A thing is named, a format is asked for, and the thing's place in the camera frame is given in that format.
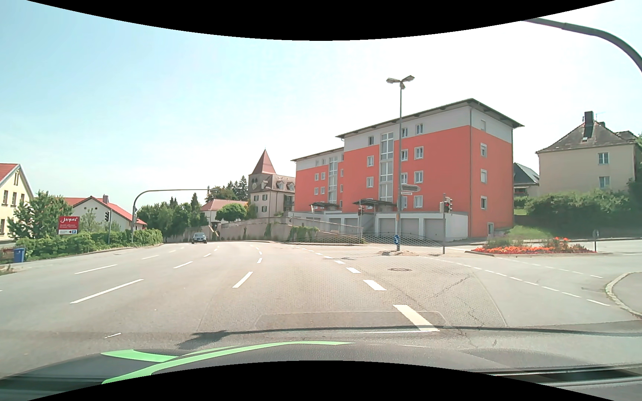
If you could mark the building with pointed red roof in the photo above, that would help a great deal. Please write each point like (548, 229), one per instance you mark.
(268, 189)

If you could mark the grey asphalt road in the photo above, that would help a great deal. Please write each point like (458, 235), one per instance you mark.
(298, 289)

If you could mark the red and grey apartment building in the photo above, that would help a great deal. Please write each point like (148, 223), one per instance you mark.
(443, 167)

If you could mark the dark car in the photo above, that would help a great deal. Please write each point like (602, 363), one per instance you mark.
(199, 238)

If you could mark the group of trees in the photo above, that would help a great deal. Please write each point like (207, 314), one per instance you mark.
(173, 214)

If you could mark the road markings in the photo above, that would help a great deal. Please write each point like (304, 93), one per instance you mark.
(413, 317)

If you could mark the car's own bonnet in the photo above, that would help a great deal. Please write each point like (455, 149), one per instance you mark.
(276, 362)

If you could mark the grass bank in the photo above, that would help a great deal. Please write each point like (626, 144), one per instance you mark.
(527, 231)

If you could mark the flower bed traffic island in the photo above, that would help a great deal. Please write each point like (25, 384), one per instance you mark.
(527, 249)

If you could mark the white house with red roof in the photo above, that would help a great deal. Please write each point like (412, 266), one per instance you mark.
(101, 211)

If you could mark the green hedge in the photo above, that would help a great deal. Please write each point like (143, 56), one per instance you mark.
(87, 242)

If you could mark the red and white billboard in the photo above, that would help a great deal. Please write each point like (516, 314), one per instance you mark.
(68, 225)

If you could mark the large green bushes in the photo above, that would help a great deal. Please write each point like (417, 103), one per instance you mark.
(583, 209)

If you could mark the beige house with dark roof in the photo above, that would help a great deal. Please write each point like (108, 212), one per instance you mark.
(586, 161)

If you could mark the green tree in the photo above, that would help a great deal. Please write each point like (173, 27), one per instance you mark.
(38, 216)

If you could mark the blue bin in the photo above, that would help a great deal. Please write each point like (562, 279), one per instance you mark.
(19, 255)

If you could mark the grey pavement corner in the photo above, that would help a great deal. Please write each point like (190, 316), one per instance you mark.
(638, 292)

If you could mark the grey retaining wall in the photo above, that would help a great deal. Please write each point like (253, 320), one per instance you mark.
(254, 229)

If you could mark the double-headed lamp post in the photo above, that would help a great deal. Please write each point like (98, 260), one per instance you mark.
(399, 167)

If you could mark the traffic light on short post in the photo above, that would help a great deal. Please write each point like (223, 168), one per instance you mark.
(108, 220)

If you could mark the small road sign on post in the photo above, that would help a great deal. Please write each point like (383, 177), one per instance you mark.
(595, 236)

